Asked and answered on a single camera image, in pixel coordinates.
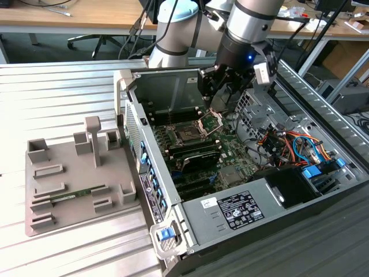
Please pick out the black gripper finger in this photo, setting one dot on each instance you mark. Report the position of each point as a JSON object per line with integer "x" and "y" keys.
{"x": 207, "y": 83}
{"x": 242, "y": 81}

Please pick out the silver CPU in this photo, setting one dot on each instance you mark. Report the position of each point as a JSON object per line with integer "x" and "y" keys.
{"x": 220, "y": 99}

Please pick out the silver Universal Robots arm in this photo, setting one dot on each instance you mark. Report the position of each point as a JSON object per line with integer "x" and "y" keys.
{"x": 250, "y": 20}

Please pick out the black RAM slot bank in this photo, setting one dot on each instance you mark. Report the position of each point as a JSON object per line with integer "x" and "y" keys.
{"x": 184, "y": 115}
{"x": 193, "y": 147}

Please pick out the CPU socket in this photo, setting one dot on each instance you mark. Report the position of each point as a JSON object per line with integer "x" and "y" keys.
{"x": 187, "y": 134}

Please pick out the silver drive cage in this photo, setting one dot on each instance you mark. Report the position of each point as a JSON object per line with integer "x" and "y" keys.
{"x": 253, "y": 115}

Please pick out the open PC case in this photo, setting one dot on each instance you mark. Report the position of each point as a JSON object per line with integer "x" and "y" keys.
{"x": 161, "y": 86}

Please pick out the green motherboard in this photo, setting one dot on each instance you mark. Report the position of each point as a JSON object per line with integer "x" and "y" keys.
{"x": 230, "y": 150}

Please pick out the black graphics card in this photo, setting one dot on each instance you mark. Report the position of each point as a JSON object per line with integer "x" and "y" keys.
{"x": 201, "y": 161}

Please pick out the small white box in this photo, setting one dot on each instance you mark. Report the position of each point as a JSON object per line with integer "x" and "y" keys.
{"x": 310, "y": 25}

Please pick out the black slanted pole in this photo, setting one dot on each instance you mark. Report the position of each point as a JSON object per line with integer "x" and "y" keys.
{"x": 323, "y": 31}

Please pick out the grey chipset heat sink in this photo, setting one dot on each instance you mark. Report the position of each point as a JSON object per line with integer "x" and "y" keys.
{"x": 230, "y": 174}

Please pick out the black expansion slots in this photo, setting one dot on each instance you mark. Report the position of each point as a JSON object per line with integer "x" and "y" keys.
{"x": 193, "y": 187}

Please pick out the large cardboard box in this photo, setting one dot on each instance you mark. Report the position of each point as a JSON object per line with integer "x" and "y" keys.
{"x": 346, "y": 57}

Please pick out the grey desktop computer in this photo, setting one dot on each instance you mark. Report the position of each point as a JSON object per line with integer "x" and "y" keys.
{"x": 351, "y": 98}

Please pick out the black fan shroud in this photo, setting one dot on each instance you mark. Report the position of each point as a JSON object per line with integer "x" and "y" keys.
{"x": 288, "y": 184}

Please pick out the blue disk carrier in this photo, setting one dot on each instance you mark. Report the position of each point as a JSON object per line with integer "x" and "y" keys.
{"x": 311, "y": 172}

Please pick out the office chair base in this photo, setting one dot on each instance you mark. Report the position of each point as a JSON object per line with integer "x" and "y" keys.
{"x": 98, "y": 39}

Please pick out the white sticker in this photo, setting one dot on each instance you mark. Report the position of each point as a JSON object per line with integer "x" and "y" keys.
{"x": 209, "y": 202}

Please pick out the small cardboard box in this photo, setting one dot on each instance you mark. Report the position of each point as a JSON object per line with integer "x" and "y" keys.
{"x": 357, "y": 26}

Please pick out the black rating label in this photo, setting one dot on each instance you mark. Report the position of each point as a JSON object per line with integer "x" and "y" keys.
{"x": 240, "y": 209}

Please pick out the grey power supply unit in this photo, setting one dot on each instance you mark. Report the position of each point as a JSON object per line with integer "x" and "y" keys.
{"x": 207, "y": 222}

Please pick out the blue case latch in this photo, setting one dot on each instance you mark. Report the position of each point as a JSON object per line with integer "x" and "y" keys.
{"x": 165, "y": 233}

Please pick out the grey parts rack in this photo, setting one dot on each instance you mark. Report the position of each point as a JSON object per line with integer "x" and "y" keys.
{"x": 83, "y": 179}

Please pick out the green RAM stick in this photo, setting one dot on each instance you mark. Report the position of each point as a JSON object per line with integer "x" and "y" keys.
{"x": 78, "y": 193}

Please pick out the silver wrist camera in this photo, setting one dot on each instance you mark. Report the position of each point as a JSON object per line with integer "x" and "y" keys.
{"x": 262, "y": 73}

